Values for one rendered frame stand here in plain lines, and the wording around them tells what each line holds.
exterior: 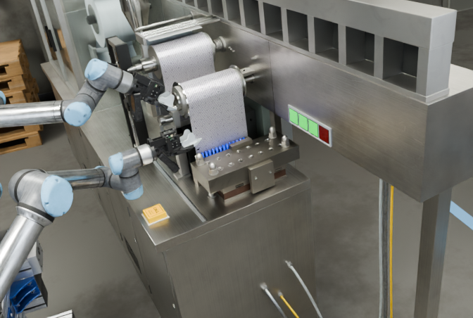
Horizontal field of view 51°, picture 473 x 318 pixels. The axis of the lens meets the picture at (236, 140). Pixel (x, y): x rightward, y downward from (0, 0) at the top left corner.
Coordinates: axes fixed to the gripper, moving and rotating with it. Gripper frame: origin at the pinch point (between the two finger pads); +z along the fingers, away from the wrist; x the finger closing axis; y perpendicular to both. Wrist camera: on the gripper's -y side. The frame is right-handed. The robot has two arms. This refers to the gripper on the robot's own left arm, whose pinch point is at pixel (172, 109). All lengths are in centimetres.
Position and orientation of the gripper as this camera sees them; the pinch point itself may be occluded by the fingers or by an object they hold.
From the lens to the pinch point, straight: 190.4
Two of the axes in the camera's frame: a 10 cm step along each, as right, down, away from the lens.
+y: 4.7, -8.7, -1.3
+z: 7.4, 3.1, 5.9
